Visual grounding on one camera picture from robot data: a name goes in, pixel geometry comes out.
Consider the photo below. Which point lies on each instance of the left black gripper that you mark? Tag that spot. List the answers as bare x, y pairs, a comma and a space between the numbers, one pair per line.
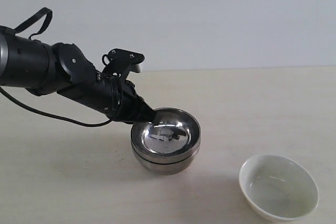
110, 96

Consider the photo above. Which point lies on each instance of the patterned stainless steel bowl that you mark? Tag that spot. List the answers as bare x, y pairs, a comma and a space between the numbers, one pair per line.
175, 136

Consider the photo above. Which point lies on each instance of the plain stainless steel bowl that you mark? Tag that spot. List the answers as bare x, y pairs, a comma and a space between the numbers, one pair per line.
165, 165

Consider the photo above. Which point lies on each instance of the white ceramic bowl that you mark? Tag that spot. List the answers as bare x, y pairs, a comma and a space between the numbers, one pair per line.
277, 188

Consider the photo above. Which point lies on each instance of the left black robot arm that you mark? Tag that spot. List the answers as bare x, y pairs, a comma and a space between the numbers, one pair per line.
43, 69

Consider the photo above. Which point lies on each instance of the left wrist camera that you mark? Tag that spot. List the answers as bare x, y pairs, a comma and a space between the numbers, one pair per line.
119, 63

